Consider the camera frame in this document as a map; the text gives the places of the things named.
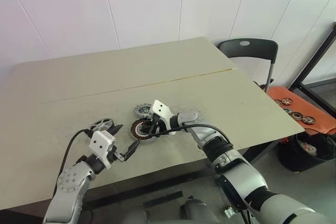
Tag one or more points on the black folding chair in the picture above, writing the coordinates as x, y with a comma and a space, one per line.
249, 48

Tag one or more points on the black waste bin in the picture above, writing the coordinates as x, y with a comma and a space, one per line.
296, 155

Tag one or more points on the black metal frame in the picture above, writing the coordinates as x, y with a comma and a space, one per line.
315, 58

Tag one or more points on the small dark round part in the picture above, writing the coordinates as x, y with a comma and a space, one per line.
287, 110

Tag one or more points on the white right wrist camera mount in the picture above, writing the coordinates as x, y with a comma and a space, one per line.
161, 108

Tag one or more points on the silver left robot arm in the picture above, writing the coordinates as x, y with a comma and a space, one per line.
71, 179

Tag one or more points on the round grey motor lid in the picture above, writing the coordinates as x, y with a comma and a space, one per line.
141, 110

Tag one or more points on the spoked rotor part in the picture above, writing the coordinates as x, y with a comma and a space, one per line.
286, 101
308, 120

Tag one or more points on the orange mat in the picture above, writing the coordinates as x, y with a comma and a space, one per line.
315, 108

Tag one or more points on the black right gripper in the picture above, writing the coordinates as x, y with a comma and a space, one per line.
157, 124

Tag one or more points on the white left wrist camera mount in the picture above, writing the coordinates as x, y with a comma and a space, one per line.
101, 142

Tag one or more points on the silver spoked rotor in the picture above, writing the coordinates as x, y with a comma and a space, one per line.
101, 124

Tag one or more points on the black floor strip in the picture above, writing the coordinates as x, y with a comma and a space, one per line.
162, 199

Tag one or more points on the dark grey rounded shape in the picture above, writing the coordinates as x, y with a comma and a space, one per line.
197, 212

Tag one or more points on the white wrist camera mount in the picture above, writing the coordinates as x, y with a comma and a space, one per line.
161, 108
101, 142

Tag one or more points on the small white clasp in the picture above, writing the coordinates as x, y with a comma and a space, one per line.
229, 211

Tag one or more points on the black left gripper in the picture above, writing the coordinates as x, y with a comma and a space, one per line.
114, 155

